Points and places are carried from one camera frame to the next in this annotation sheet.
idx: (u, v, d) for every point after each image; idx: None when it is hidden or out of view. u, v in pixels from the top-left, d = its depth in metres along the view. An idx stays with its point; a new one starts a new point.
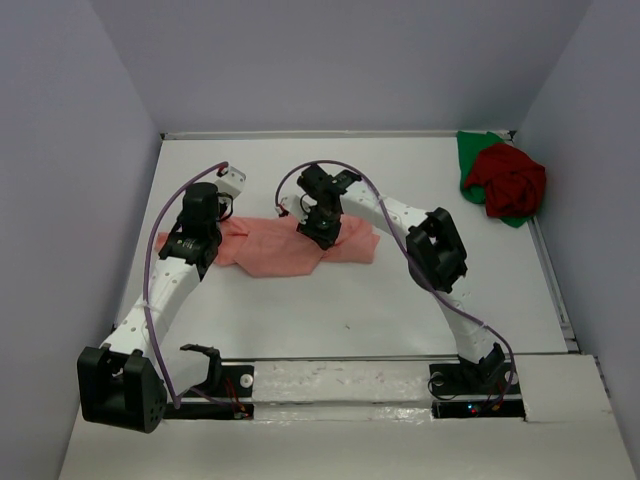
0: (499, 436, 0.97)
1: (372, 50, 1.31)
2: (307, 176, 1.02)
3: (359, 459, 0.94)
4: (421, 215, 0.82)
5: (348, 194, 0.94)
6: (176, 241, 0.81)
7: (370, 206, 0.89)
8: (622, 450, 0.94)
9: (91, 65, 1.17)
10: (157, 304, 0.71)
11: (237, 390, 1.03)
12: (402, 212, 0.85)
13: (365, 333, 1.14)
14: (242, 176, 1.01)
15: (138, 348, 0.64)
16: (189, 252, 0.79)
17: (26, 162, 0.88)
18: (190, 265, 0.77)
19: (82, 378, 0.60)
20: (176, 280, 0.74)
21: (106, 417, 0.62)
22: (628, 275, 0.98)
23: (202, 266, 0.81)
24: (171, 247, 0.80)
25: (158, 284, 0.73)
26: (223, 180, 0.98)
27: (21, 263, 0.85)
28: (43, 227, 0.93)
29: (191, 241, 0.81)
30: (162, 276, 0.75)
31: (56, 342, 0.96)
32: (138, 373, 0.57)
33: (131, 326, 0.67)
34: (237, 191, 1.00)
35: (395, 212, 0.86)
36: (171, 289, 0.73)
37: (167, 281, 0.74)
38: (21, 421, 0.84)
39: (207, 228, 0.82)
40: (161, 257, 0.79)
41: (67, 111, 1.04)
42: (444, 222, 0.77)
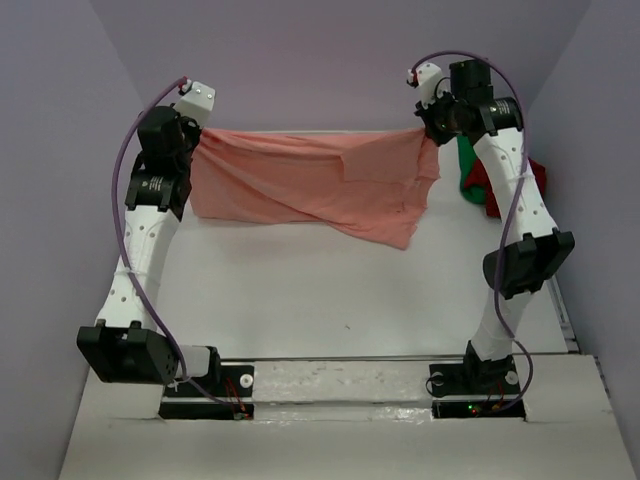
0: (498, 436, 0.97)
1: (372, 51, 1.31)
2: (468, 74, 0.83)
3: (358, 460, 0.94)
4: (547, 229, 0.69)
5: (494, 138, 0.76)
6: (141, 182, 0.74)
7: (507, 173, 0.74)
8: (622, 450, 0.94)
9: (90, 65, 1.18)
10: (142, 267, 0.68)
11: (237, 390, 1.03)
12: (532, 208, 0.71)
13: (364, 333, 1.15)
14: (210, 92, 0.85)
15: (136, 319, 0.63)
16: (158, 192, 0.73)
17: (24, 160, 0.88)
18: (164, 212, 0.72)
19: (85, 353, 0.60)
20: (153, 234, 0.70)
21: (124, 376, 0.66)
22: (629, 274, 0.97)
23: (177, 205, 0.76)
24: (136, 191, 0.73)
25: (136, 242, 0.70)
26: (182, 100, 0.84)
27: (20, 261, 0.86)
28: (42, 227, 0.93)
29: (158, 179, 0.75)
30: (137, 230, 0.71)
31: (56, 340, 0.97)
32: (144, 344, 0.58)
33: (121, 296, 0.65)
34: (204, 110, 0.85)
35: (524, 204, 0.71)
36: (150, 245, 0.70)
37: (144, 236, 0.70)
38: (21, 419, 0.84)
39: (172, 161, 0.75)
40: (129, 208, 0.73)
41: (66, 111, 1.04)
42: (557, 249, 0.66)
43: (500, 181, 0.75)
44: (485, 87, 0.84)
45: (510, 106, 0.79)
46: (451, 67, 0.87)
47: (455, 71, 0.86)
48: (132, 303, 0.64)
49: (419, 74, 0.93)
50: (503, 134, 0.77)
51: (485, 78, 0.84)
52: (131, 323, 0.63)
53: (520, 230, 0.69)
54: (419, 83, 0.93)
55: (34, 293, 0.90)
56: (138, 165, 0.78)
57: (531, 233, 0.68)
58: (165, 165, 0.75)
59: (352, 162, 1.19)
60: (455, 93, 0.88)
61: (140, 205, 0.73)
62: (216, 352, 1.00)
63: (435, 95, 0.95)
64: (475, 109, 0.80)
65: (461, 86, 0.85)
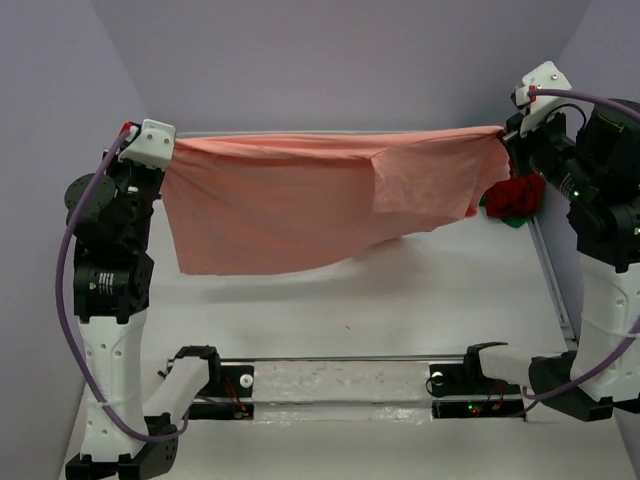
0: (498, 436, 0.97)
1: None
2: (617, 147, 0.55)
3: (358, 459, 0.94)
4: (630, 394, 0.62)
5: (621, 275, 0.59)
6: (87, 281, 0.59)
7: (614, 321, 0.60)
8: (623, 450, 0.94)
9: (89, 64, 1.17)
10: (114, 393, 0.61)
11: (237, 390, 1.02)
12: (628, 369, 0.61)
13: (364, 334, 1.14)
14: (167, 132, 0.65)
15: (124, 453, 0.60)
16: (113, 293, 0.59)
17: (23, 159, 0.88)
18: (126, 321, 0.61)
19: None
20: (120, 353, 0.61)
21: None
22: None
23: (136, 295, 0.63)
24: (86, 295, 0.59)
25: (101, 364, 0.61)
26: (128, 150, 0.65)
27: (18, 262, 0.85)
28: (41, 226, 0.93)
29: (108, 271, 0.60)
30: (99, 351, 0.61)
31: (54, 341, 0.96)
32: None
33: (101, 429, 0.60)
34: (162, 160, 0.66)
35: (620, 364, 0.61)
36: (119, 367, 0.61)
37: (109, 357, 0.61)
38: (20, 420, 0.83)
39: (123, 247, 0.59)
40: (82, 318, 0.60)
41: (64, 110, 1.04)
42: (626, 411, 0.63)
43: (601, 317, 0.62)
44: (634, 170, 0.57)
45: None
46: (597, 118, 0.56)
47: (600, 126, 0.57)
48: (115, 438, 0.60)
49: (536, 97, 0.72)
50: (635, 269, 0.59)
51: None
52: (119, 457, 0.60)
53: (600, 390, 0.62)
54: (533, 109, 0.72)
55: (32, 294, 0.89)
56: (81, 249, 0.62)
57: (612, 397, 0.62)
58: (115, 253, 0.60)
59: (394, 166, 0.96)
60: (590, 147, 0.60)
61: (95, 315, 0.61)
62: (215, 351, 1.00)
63: (542, 122, 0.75)
64: (606, 215, 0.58)
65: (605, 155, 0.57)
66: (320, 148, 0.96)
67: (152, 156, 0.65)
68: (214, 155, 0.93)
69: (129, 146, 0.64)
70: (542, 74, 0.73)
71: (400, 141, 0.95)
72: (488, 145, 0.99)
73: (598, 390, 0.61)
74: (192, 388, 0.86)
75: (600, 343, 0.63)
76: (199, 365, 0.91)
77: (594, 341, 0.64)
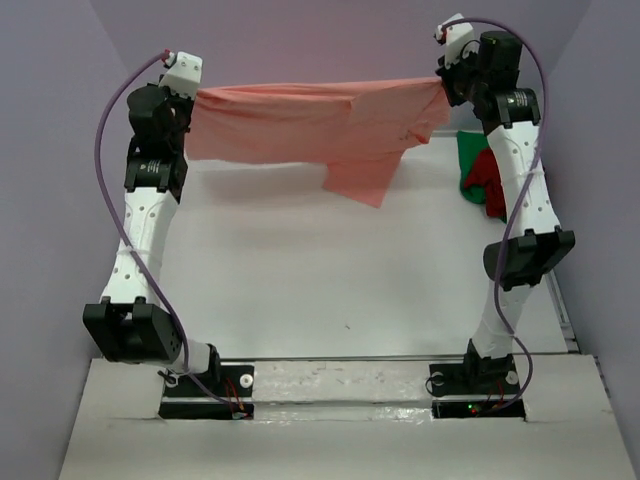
0: (497, 435, 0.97)
1: (371, 52, 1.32)
2: (493, 54, 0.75)
3: (357, 460, 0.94)
4: (551, 226, 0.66)
5: (508, 130, 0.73)
6: (139, 166, 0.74)
7: (516, 170, 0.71)
8: (622, 450, 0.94)
9: (92, 66, 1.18)
10: (143, 245, 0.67)
11: (237, 389, 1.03)
12: (538, 204, 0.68)
13: (364, 334, 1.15)
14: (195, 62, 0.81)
15: (141, 294, 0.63)
16: (157, 174, 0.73)
17: (23, 162, 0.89)
18: (163, 192, 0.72)
19: (91, 332, 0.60)
20: (154, 214, 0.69)
21: (130, 356, 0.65)
22: (628, 274, 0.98)
23: (175, 187, 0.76)
24: (135, 173, 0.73)
25: (136, 222, 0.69)
26: (168, 73, 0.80)
27: (21, 261, 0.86)
28: (43, 227, 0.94)
29: (156, 162, 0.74)
30: (137, 212, 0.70)
31: (56, 339, 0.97)
32: (149, 316, 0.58)
33: (125, 273, 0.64)
34: (192, 82, 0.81)
35: (531, 200, 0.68)
36: (152, 225, 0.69)
37: (145, 216, 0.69)
38: (22, 418, 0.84)
39: (166, 144, 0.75)
40: (128, 189, 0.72)
41: (65, 111, 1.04)
42: (556, 249, 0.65)
43: (507, 171, 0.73)
44: (511, 71, 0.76)
45: (529, 99, 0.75)
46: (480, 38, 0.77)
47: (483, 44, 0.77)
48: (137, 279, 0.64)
49: (449, 31, 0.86)
50: (520, 125, 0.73)
51: (514, 61, 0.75)
52: (135, 298, 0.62)
53: (524, 227, 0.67)
54: (447, 42, 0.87)
55: (34, 296, 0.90)
56: (132, 148, 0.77)
57: (533, 229, 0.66)
58: (160, 147, 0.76)
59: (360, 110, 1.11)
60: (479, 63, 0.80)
61: (140, 187, 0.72)
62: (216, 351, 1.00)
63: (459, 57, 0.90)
64: (492, 100, 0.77)
65: (489, 63, 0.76)
66: (311, 96, 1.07)
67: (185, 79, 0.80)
68: (227, 103, 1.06)
69: (169, 70, 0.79)
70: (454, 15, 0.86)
71: (369, 87, 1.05)
72: (433, 94, 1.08)
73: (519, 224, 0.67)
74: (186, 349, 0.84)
75: (512, 192, 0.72)
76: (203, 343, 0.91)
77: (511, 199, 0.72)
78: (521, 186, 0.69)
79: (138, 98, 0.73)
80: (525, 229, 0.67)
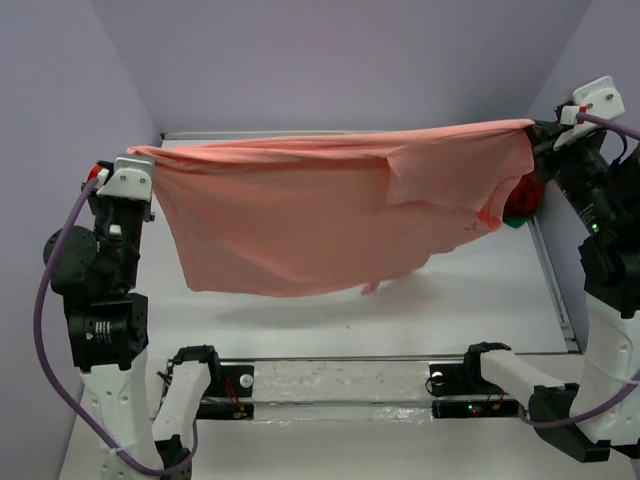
0: (497, 435, 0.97)
1: (373, 51, 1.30)
2: None
3: (357, 459, 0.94)
4: (631, 438, 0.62)
5: (625, 321, 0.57)
6: (82, 329, 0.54)
7: (618, 372, 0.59)
8: (622, 449, 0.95)
9: (90, 65, 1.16)
10: (126, 438, 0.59)
11: (237, 390, 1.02)
12: (627, 415, 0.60)
13: (364, 334, 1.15)
14: (141, 172, 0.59)
15: None
16: (113, 344, 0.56)
17: (21, 164, 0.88)
18: (127, 370, 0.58)
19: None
20: (127, 398, 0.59)
21: None
22: None
23: (135, 340, 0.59)
24: (84, 347, 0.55)
25: (111, 410, 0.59)
26: (101, 193, 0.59)
27: (17, 266, 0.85)
28: (39, 229, 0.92)
29: (102, 320, 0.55)
30: (105, 400, 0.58)
31: (53, 343, 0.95)
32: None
33: (118, 471, 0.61)
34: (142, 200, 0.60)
35: (620, 408, 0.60)
36: (126, 410, 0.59)
37: (115, 401, 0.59)
38: (19, 423, 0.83)
39: None
40: (83, 369, 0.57)
41: (62, 112, 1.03)
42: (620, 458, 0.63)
43: (604, 360, 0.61)
44: None
45: None
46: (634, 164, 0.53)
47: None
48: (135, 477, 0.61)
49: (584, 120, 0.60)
50: None
51: None
52: None
53: (596, 438, 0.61)
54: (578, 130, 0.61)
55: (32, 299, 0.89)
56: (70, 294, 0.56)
57: (609, 440, 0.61)
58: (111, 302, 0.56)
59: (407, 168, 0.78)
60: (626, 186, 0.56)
61: (97, 364, 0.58)
62: (214, 351, 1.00)
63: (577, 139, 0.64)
64: (618, 257, 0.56)
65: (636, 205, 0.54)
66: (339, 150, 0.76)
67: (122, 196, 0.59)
68: (213, 165, 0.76)
69: (100, 190, 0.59)
70: (596, 91, 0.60)
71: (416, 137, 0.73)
72: (518, 140, 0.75)
73: (596, 433, 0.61)
74: (196, 397, 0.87)
75: (599, 380, 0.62)
76: (199, 373, 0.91)
77: (594, 381, 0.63)
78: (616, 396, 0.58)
79: (69, 253, 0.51)
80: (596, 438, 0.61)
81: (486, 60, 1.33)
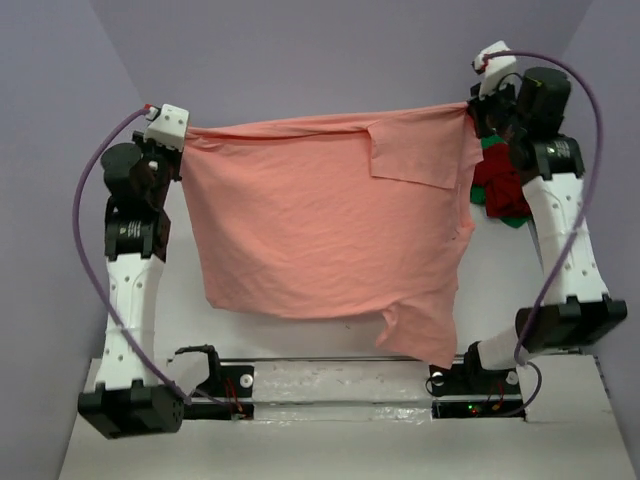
0: (497, 436, 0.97)
1: None
2: (542, 98, 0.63)
3: (357, 458, 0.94)
4: (598, 294, 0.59)
5: (548, 183, 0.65)
6: (116, 228, 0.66)
7: (556, 226, 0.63)
8: (623, 450, 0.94)
9: (90, 65, 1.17)
10: (133, 320, 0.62)
11: (237, 389, 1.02)
12: (581, 267, 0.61)
13: (365, 333, 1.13)
14: (181, 115, 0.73)
15: (137, 377, 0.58)
16: (138, 238, 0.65)
17: (22, 164, 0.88)
18: (149, 259, 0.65)
19: (89, 421, 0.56)
20: (141, 284, 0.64)
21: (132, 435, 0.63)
22: (631, 274, 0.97)
23: (160, 248, 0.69)
24: (114, 238, 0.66)
25: (122, 294, 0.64)
26: (149, 128, 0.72)
27: (19, 264, 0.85)
28: (41, 228, 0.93)
29: (135, 223, 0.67)
30: (122, 282, 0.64)
31: (54, 342, 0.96)
32: (150, 403, 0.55)
33: (118, 355, 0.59)
34: (176, 137, 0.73)
35: (573, 262, 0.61)
36: (140, 295, 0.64)
37: (131, 287, 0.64)
38: (20, 422, 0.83)
39: (147, 203, 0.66)
40: (110, 257, 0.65)
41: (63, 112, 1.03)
42: (606, 322, 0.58)
43: (546, 228, 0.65)
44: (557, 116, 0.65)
45: (570, 149, 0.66)
46: (524, 78, 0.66)
47: (528, 86, 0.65)
48: (131, 362, 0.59)
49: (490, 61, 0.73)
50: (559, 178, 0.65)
51: (560, 106, 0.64)
52: (132, 383, 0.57)
53: (564, 293, 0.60)
54: (486, 73, 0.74)
55: (35, 298, 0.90)
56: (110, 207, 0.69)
57: (576, 295, 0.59)
58: (141, 208, 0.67)
59: (388, 134, 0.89)
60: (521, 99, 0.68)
61: (122, 254, 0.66)
62: (214, 351, 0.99)
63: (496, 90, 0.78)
64: (529, 147, 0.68)
65: (531, 104, 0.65)
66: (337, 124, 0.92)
67: (158, 131, 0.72)
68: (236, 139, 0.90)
69: (149, 123, 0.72)
70: (496, 46, 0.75)
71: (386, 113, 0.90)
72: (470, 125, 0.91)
73: (564, 289, 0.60)
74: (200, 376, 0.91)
75: (550, 250, 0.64)
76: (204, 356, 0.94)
77: (547, 254, 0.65)
78: (563, 247, 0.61)
79: (110, 154, 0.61)
80: (566, 294, 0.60)
81: None
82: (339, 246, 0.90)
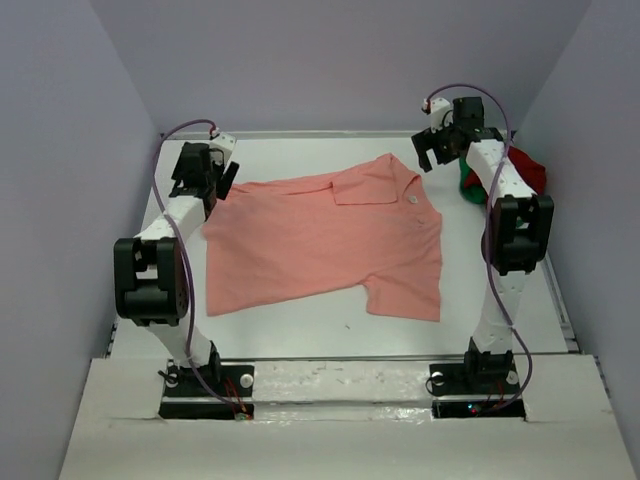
0: (497, 436, 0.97)
1: (372, 51, 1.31)
2: (463, 107, 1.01)
3: (357, 458, 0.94)
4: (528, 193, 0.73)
5: (478, 144, 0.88)
6: (181, 189, 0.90)
7: (488, 162, 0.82)
8: (623, 449, 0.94)
9: (93, 65, 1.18)
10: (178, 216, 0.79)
11: (237, 389, 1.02)
12: (512, 181, 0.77)
13: (365, 334, 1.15)
14: (231, 136, 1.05)
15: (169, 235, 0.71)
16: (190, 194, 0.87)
17: (28, 163, 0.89)
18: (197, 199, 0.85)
19: (115, 261, 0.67)
20: (190, 205, 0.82)
21: (137, 305, 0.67)
22: (629, 273, 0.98)
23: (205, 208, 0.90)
24: (177, 193, 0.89)
25: (173, 206, 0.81)
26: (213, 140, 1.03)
27: (24, 263, 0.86)
28: (46, 227, 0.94)
29: (193, 189, 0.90)
30: (175, 202, 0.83)
31: (57, 340, 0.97)
32: (171, 248, 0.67)
33: (158, 225, 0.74)
34: (226, 150, 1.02)
35: (507, 179, 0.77)
36: (186, 208, 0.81)
37: (182, 205, 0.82)
38: (22, 420, 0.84)
39: (204, 178, 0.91)
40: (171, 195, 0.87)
41: (67, 111, 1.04)
42: (539, 212, 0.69)
43: (485, 174, 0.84)
44: (477, 118, 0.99)
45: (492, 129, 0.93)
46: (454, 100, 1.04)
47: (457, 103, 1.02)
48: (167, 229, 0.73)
49: (432, 104, 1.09)
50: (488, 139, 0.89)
51: (479, 111, 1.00)
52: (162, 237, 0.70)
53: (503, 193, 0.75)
54: (431, 110, 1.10)
55: (38, 297, 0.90)
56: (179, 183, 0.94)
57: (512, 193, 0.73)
58: (199, 182, 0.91)
59: (343, 181, 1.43)
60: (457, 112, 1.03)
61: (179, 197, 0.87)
62: (215, 351, 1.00)
63: (442, 124, 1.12)
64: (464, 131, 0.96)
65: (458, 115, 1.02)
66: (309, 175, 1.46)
67: (216, 143, 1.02)
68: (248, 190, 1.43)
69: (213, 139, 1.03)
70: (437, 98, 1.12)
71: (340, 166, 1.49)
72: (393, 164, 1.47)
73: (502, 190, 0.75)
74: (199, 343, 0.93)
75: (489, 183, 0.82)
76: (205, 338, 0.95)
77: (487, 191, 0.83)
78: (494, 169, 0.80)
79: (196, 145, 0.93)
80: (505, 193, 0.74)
81: (484, 61, 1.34)
82: (326, 254, 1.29)
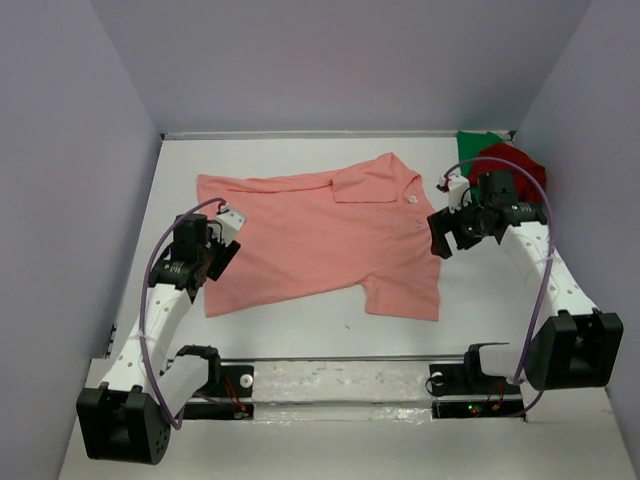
0: (497, 437, 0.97)
1: (372, 51, 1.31)
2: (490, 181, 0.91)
3: (354, 458, 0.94)
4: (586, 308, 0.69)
5: (517, 229, 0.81)
6: (163, 265, 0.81)
7: (534, 257, 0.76)
8: (622, 450, 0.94)
9: (93, 65, 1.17)
10: (152, 335, 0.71)
11: (237, 390, 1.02)
12: (566, 288, 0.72)
13: (364, 334, 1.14)
14: (240, 216, 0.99)
15: (138, 385, 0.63)
16: (178, 275, 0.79)
17: (28, 163, 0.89)
18: (181, 290, 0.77)
19: (80, 422, 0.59)
20: (167, 307, 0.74)
21: (111, 454, 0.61)
22: (629, 273, 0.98)
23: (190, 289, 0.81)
24: (158, 272, 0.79)
25: (150, 312, 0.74)
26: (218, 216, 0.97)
27: (23, 264, 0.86)
28: (45, 227, 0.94)
29: (179, 264, 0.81)
30: (153, 304, 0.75)
31: (55, 341, 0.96)
32: (142, 410, 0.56)
33: (128, 361, 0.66)
34: (233, 230, 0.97)
35: (557, 284, 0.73)
36: (164, 317, 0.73)
37: (159, 309, 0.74)
38: (21, 421, 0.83)
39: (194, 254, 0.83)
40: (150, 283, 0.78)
41: (66, 110, 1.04)
42: (606, 337, 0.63)
43: (526, 262, 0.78)
44: (509, 194, 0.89)
45: (532, 208, 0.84)
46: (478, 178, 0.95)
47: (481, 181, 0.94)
48: (138, 371, 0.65)
49: (451, 180, 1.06)
50: (528, 224, 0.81)
51: (510, 187, 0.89)
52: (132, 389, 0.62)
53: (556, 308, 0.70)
54: (449, 188, 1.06)
55: (37, 297, 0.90)
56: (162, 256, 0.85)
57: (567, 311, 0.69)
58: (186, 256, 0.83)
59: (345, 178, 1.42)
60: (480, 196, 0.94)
61: (160, 283, 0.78)
62: (215, 352, 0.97)
63: (460, 203, 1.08)
64: (499, 210, 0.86)
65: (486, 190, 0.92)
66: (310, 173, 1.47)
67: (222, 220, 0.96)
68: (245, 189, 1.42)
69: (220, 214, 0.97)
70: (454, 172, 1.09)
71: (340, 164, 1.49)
72: (390, 161, 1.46)
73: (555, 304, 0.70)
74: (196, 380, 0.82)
75: (534, 278, 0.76)
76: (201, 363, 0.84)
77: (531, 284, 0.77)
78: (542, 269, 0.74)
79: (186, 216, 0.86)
80: (557, 309, 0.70)
81: (484, 60, 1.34)
82: (327, 251, 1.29)
